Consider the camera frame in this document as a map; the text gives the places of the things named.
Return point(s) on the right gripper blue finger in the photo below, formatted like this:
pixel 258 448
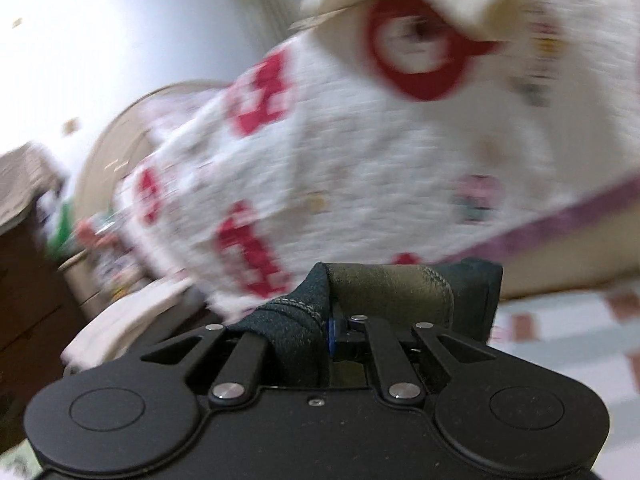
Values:
pixel 335 328

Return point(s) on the dark denim jeans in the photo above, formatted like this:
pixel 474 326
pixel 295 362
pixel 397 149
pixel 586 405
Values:
pixel 461 296

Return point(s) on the dark grey folded garment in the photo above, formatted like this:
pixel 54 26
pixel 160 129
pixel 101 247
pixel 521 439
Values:
pixel 170 319

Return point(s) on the grey bunny plush toy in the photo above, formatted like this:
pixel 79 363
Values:
pixel 114 267

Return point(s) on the white quilt with red bears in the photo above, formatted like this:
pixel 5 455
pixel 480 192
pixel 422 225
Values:
pixel 396 131

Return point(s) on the beige curved headboard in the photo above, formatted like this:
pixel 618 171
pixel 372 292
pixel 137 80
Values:
pixel 120 147

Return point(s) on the green plastic bag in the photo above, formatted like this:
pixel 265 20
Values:
pixel 61 239

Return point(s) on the brown wooden drawer cabinet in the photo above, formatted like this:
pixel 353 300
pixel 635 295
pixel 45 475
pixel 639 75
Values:
pixel 39 316

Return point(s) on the geometric patterned table cloth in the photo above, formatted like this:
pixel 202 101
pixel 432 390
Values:
pixel 27 172

